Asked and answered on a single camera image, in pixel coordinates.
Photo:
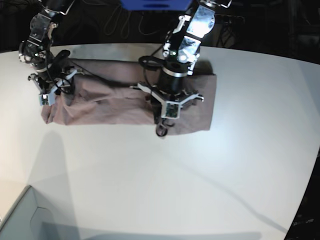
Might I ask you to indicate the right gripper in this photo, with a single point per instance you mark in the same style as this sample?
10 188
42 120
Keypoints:
50 72

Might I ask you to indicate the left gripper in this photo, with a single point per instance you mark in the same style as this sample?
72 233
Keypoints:
167 89

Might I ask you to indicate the pink t-shirt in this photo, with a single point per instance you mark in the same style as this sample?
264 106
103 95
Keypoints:
96 101

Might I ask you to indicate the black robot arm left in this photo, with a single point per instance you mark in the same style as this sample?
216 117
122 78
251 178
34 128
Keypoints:
181 48

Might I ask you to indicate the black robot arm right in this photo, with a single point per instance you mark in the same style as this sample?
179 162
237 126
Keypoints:
36 50

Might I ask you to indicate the blue box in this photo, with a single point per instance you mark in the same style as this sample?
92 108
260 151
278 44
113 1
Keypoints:
156 5

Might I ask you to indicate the black power strip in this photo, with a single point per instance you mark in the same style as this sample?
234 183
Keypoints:
229 19

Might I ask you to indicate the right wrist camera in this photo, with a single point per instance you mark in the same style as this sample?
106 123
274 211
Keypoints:
46 98

